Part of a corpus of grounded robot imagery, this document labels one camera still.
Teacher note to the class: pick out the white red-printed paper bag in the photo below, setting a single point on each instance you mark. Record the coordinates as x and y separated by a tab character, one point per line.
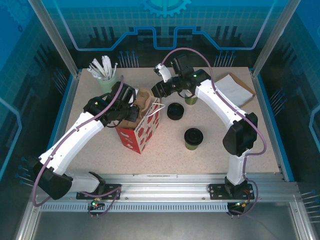
145	132

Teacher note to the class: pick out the black plastic cup lid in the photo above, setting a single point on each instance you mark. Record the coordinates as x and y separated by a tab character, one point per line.
193	136

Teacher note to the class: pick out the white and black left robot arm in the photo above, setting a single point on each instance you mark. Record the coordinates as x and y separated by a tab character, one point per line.
75	140

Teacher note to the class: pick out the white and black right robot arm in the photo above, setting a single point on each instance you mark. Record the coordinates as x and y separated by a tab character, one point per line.
215	100

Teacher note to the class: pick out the brown pulp cup carrier stack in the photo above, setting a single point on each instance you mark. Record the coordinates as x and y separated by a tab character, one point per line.
145	97

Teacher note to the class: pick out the stack of green paper cups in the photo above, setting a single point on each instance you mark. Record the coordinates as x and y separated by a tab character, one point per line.
191	100

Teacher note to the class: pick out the stack of black cup lids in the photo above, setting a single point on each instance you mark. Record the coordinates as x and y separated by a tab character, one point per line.
175	111

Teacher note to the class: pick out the pale green straw holder cup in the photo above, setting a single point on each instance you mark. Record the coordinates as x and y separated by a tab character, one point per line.
106	83

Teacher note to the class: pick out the white paper-wrapped straw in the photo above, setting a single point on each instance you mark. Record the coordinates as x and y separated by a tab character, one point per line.
98	66
104	62
115	67
93	71
109	66

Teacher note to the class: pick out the white napkin stack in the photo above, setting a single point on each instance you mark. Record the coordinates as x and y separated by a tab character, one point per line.
235	90

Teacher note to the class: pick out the brown cardboard tray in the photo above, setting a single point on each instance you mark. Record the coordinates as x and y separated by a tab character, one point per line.
246	87

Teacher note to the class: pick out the small LED connector board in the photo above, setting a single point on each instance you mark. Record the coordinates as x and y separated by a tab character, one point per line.
96	205
241	204

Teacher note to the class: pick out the blue and aluminium side rail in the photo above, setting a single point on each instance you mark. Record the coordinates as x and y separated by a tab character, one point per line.
67	100
272	125

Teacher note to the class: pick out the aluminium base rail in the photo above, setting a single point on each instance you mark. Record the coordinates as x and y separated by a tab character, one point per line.
170	187

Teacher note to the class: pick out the aluminium frame post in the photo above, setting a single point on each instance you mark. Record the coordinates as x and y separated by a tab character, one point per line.
55	37
272	37
303	220
26	225

